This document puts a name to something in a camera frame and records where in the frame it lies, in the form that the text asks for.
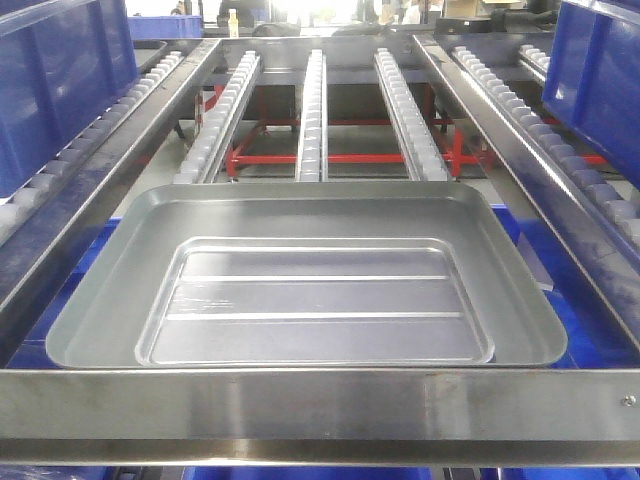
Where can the red metal frame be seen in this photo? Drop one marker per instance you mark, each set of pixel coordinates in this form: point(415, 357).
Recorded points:
point(360, 135)

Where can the far left roller track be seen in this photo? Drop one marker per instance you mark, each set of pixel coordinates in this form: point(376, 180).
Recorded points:
point(40, 187)

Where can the silver metal tray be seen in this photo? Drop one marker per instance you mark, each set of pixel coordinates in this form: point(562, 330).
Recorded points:
point(391, 274)

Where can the far right roller track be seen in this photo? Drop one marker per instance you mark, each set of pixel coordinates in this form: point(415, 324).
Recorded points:
point(621, 213)

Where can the roller track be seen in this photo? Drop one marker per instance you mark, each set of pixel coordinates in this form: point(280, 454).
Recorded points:
point(421, 156)
point(40, 187)
point(312, 153)
point(210, 148)
point(621, 213)

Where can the steel front shelf rail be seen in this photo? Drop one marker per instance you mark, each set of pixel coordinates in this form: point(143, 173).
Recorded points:
point(454, 417)

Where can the left steel divider rail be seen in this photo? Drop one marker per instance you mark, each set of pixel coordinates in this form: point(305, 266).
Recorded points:
point(37, 259)

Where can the right steel divider rail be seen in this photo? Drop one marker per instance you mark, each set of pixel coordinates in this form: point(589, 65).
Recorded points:
point(587, 257)

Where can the centre roller track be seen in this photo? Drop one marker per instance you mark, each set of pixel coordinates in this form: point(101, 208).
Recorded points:
point(312, 153)

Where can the blue bin right upper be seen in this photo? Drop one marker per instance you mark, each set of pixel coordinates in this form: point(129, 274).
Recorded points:
point(592, 82)

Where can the steel divider rail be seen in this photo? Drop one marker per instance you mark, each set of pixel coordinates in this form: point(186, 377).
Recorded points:
point(587, 257)
point(37, 259)

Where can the blue bin left upper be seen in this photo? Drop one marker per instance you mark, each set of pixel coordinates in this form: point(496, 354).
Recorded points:
point(63, 63)

